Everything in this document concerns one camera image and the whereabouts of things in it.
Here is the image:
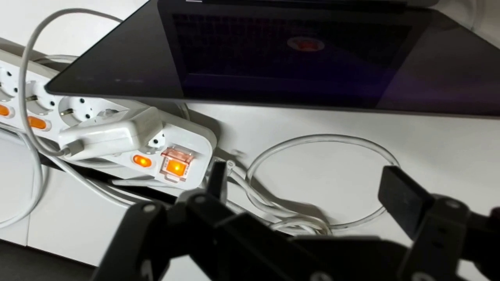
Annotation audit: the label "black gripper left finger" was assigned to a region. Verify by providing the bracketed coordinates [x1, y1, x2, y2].
[92, 160, 294, 281]

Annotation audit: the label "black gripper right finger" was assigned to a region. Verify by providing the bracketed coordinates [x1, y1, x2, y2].
[377, 164, 500, 281]

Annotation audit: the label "silver laptop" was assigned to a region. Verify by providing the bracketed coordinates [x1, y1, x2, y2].
[44, 0, 500, 118]

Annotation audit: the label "white power strip orange switches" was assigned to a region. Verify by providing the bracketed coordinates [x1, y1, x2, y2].
[0, 50, 221, 192]

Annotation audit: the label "white charger adapter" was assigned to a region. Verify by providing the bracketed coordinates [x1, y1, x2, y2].
[55, 121, 144, 160]

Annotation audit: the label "thin white charger cable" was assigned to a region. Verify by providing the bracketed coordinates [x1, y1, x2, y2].
[227, 133, 402, 238]

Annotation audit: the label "thick white power cord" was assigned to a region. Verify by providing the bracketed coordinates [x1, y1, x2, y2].
[0, 7, 158, 232]

